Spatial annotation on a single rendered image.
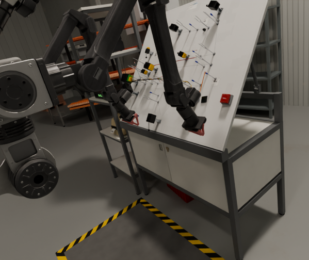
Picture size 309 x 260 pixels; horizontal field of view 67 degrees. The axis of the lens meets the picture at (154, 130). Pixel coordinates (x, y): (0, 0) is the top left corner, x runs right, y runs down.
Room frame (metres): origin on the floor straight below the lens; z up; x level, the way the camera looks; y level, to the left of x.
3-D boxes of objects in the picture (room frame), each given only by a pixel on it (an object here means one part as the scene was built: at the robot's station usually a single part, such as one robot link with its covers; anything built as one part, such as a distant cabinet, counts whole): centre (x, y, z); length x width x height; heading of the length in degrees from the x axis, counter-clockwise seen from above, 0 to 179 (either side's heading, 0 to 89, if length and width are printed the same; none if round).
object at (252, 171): (1.76, -0.30, 0.60); 1.17 x 0.58 x 0.40; 32
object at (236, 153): (1.76, -0.30, 0.40); 1.18 x 0.60 x 0.80; 32
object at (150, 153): (1.84, 0.10, 0.60); 0.55 x 0.02 x 0.39; 32
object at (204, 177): (1.37, -0.19, 0.60); 0.55 x 0.03 x 0.39; 32
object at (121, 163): (2.50, 0.28, 0.92); 0.61 x 0.51 x 1.85; 32
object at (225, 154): (1.60, -0.03, 0.83); 1.18 x 0.06 x 0.06; 32
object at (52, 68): (0.65, 0.23, 1.45); 0.09 x 0.08 x 0.12; 38
